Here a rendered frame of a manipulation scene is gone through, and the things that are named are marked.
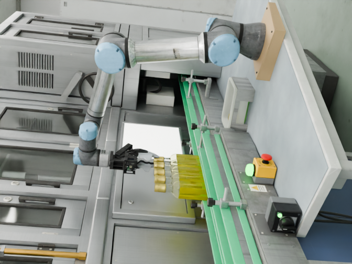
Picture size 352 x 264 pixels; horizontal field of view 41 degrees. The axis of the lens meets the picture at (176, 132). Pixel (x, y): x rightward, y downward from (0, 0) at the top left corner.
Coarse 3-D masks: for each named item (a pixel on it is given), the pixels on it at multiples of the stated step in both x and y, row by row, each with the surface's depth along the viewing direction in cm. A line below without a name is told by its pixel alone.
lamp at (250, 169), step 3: (249, 165) 170; (252, 165) 170; (246, 168) 171; (249, 168) 170; (252, 168) 170; (255, 168) 170; (246, 171) 171; (249, 171) 170; (252, 171) 170; (255, 171) 170; (249, 174) 170; (252, 174) 170
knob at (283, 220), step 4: (280, 220) 142; (284, 220) 141; (288, 220) 141; (292, 220) 142; (280, 224) 142; (284, 224) 140; (288, 224) 141; (292, 224) 141; (284, 228) 140; (288, 228) 140; (292, 228) 140
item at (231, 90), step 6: (228, 84) 223; (234, 84) 211; (228, 90) 224; (234, 90) 208; (228, 96) 226; (234, 96) 208; (228, 102) 227; (234, 102) 211; (228, 108) 228; (222, 114) 230; (228, 114) 229; (222, 120) 228; (228, 120) 214; (228, 126) 214
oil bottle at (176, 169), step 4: (172, 168) 200; (176, 168) 199; (180, 168) 200; (184, 168) 200; (188, 168) 200; (192, 168) 201; (196, 168) 201; (200, 168) 202; (172, 172) 198; (176, 172) 197; (184, 172) 197; (188, 172) 197; (192, 172) 198; (196, 172) 198; (200, 172) 198
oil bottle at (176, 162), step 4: (172, 160) 205; (176, 160) 205; (180, 160) 205; (184, 160) 206; (188, 160) 206; (192, 160) 207; (172, 164) 203; (176, 164) 202; (180, 164) 202; (184, 164) 203; (188, 164) 203; (192, 164) 203; (196, 164) 204; (200, 164) 204
